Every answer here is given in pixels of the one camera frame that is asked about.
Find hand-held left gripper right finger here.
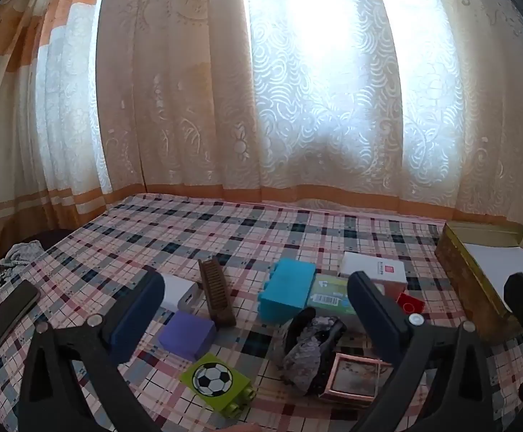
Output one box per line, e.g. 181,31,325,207
347,271,514,432

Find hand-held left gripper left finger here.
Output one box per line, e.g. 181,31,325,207
17,269,167,432

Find small red box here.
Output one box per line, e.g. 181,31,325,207
396,292,425,316

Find purple block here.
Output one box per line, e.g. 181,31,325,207
159,311,217,361

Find green floss pick box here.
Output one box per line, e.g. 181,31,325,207
306,274,365,331

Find white box with red label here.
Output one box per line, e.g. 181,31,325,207
338,252,408,300

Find copper picture frame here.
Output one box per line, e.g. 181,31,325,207
320,352,394,403

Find gold tin box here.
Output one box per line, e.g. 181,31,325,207
436,221,523,338

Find brown wooden comb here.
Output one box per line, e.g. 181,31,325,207
198,256,237,329

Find blue toy block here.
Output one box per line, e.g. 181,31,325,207
258,258,317,324

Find green soccer ball block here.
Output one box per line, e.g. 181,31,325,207
179,353,255,415

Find white paper liner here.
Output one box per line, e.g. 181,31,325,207
461,243,523,289

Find plaid bedsheet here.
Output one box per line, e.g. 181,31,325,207
0,193,523,432

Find black smartphone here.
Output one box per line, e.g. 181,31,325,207
0,279,41,361

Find grey knitted cloth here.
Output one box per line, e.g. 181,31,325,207
0,242,44,293

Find beige lace curtain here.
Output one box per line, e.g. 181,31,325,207
95,0,523,217

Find orange patterned curtain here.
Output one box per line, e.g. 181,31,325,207
0,0,109,235

